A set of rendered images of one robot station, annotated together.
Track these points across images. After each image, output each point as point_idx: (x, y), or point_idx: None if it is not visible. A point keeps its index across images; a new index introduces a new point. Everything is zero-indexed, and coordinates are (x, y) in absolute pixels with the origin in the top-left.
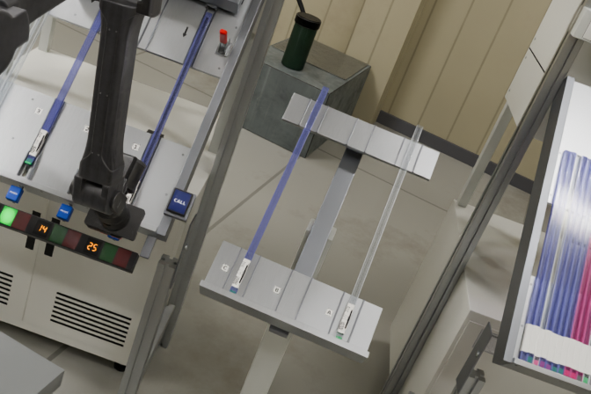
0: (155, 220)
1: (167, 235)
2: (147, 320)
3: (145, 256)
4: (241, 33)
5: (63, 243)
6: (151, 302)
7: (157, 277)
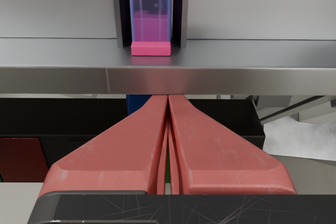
0: (334, 2)
1: None
2: (260, 118)
3: (278, 104)
4: None
5: (6, 177)
6: (273, 112)
7: (300, 98)
